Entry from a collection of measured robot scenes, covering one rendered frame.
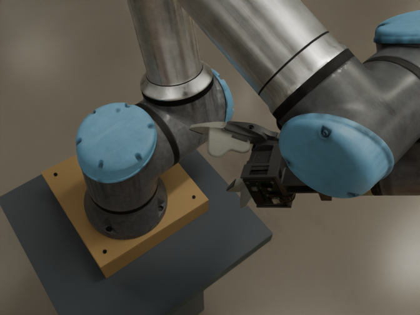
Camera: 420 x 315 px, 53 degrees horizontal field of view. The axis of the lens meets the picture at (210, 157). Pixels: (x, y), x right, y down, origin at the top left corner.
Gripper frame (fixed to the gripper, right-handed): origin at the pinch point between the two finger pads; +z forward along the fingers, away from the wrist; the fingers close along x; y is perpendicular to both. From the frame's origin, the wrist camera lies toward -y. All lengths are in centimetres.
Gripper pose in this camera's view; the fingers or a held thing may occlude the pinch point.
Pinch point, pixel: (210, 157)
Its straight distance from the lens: 67.0
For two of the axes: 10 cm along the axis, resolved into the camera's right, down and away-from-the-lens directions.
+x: 3.9, 6.6, 6.4
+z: -8.7, 0.5, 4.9
